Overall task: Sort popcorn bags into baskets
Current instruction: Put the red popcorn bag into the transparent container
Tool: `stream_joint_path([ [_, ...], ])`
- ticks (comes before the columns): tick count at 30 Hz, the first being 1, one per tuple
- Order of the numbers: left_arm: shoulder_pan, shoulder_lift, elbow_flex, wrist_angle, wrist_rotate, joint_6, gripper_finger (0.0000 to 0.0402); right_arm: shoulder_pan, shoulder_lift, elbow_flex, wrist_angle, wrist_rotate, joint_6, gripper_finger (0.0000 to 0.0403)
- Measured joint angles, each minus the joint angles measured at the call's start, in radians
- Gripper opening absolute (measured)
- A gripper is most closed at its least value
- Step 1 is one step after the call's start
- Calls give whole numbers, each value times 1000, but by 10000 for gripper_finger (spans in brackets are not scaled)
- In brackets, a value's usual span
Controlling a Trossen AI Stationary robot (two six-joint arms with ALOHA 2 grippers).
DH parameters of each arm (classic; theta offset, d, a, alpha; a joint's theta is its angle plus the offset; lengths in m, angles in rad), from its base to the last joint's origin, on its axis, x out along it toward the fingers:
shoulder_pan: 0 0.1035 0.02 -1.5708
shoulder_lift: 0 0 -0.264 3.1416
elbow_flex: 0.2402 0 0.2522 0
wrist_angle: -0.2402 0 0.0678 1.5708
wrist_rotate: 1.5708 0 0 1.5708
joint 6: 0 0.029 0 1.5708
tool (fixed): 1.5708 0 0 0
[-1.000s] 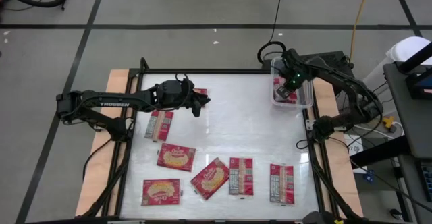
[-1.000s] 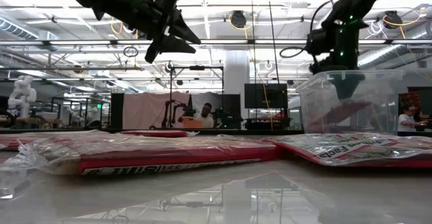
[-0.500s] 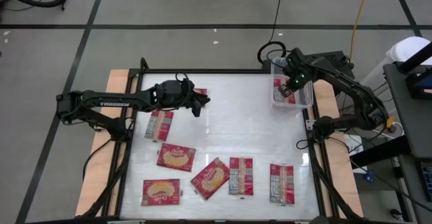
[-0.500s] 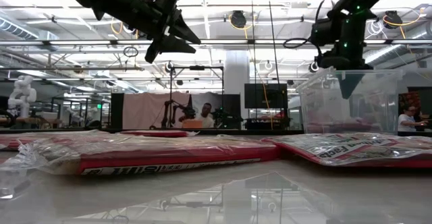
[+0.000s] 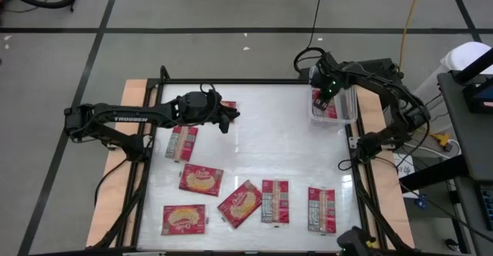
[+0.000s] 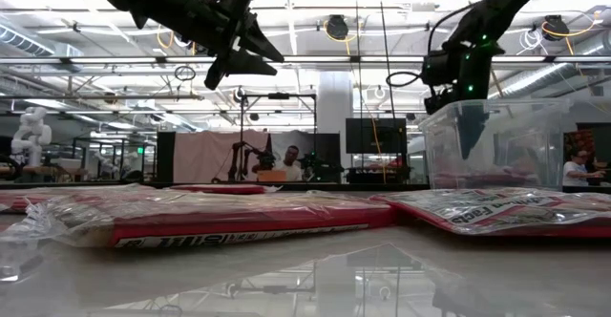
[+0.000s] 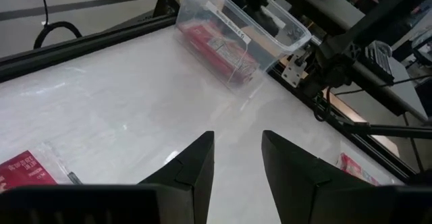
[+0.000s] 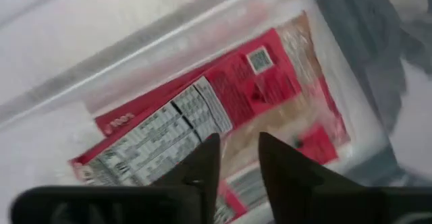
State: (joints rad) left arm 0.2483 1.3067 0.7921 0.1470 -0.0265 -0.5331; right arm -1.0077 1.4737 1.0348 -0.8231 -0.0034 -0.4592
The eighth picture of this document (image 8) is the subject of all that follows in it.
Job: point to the clear plastic bin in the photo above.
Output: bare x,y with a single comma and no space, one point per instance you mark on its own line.
209,38

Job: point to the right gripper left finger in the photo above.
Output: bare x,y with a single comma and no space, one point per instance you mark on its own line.
189,197

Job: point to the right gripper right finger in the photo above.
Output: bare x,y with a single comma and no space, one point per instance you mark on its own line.
297,197

